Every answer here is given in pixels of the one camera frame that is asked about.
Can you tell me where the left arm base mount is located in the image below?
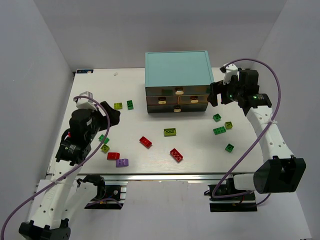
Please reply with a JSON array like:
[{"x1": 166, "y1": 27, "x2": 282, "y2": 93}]
[{"x1": 76, "y1": 174, "x2": 124, "y2": 210}]

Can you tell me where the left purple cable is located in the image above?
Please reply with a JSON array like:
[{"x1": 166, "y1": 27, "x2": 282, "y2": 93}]
[{"x1": 0, "y1": 96, "x2": 124, "y2": 240}]

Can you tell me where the dark green lego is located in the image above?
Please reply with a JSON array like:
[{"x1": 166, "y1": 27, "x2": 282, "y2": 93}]
[{"x1": 126, "y1": 100, "x2": 134, "y2": 110}]

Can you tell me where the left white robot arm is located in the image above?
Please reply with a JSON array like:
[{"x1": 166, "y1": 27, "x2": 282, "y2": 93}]
[{"x1": 18, "y1": 100, "x2": 120, "y2": 240}]

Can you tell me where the olive small lego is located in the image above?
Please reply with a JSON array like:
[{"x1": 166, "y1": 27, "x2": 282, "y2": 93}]
[{"x1": 100, "y1": 144, "x2": 110, "y2": 154}]

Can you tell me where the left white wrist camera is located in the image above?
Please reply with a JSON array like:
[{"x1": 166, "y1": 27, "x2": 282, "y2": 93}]
[{"x1": 73, "y1": 91, "x2": 98, "y2": 111}]

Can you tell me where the red lego centre left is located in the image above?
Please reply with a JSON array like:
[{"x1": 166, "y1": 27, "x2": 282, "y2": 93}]
[{"x1": 139, "y1": 136, "x2": 152, "y2": 149}]

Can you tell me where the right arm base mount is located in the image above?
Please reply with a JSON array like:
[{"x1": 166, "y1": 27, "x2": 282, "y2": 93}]
[{"x1": 203, "y1": 184, "x2": 258, "y2": 213}]

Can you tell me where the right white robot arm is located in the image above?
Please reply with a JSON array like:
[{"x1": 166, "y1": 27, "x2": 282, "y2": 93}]
[{"x1": 207, "y1": 64, "x2": 306, "y2": 199}]

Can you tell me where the green long lego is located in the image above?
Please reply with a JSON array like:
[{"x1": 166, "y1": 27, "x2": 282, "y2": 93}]
[{"x1": 212, "y1": 126, "x2": 227, "y2": 135}]

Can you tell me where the red lego centre right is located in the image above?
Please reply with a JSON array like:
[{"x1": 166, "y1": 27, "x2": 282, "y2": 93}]
[{"x1": 170, "y1": 148, "x2": 183, "y2": 163}]

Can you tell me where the teal drawer cabinet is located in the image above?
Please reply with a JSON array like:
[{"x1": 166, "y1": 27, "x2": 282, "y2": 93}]
[{"x1": 145, "y1": 50, "x2": 214, "y2": 114}]

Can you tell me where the purple sloped lego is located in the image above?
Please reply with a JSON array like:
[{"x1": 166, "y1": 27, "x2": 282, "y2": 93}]
[{"x1": 115, "y1": 158, "x2": 129, "y2": 168}]

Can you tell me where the green small lego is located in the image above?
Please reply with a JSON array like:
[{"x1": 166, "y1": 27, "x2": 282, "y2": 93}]
[
  {"x1": 212, "y1": 113, "x2": 222, "y2": 122},
  {"x1": 225, "y1": 143, "x2": 235, "y2": 153}
]

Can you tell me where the lime long lego centre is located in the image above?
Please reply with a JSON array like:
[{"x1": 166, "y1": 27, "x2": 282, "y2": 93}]
[{"x1": 163, "y1": 128, "x2": 177, "y2": 137}]

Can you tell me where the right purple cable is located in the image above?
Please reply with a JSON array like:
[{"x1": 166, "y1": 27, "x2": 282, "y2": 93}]
[{"x1": 211, "y1": 58, "x2": 281, "y2": 207}]

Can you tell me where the red sloped lego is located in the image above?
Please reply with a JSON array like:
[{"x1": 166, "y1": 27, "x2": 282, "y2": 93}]
[{"x1": 106, "y1": 152, "x2": 120, "y2": 160}]

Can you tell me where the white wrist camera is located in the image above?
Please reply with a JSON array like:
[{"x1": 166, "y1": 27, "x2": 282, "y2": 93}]
[
  {"x1": 219, "y1": 63, "x2": 238, "y2": 85},
  {"x1": 73, "y1": 91, "x2": 98, "y2": 111}
]

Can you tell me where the left blue label sticker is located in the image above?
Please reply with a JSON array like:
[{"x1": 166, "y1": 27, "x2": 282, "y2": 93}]
[{"x1": 76, "y1": 69, "x2": 94, "y2": 74}]

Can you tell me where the lime lego near left arm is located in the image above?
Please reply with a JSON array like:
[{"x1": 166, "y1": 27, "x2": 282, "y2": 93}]
[{"x1": 113, "y1": 102, "x2": 123, "y2": 110}]

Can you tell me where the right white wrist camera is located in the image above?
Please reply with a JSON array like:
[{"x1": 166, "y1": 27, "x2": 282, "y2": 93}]
[{"x1": 219, "y1": 63, "x2": 238, "y2": 85}]

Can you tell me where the lime small lego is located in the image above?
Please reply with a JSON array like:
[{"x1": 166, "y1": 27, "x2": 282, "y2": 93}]
[{"x1": 224, "y1": 121, "x2": 233, "y2": 130}]

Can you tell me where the purple cable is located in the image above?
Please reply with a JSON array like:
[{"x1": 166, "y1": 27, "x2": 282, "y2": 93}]
[
  {"x1": 211, "y1": 58, "x2": 281, "y2": 207},
  {"x1": 0, "y1": 96, "x2": 124, "y2": 240}
]

